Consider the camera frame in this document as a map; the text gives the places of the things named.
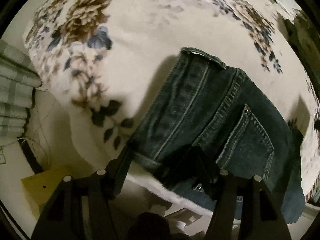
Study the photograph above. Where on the white floral bed blanket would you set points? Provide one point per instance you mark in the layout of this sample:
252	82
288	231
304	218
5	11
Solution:
88	52

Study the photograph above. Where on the dark blue denim pants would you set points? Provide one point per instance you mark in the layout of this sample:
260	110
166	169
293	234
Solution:
210	116

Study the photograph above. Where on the green plaid folded cloth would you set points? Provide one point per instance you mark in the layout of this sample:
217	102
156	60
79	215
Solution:
18	84

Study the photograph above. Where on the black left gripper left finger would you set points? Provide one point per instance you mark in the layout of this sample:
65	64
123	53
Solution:
79	208

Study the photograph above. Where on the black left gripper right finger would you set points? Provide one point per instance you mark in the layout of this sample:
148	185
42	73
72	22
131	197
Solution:
261	217

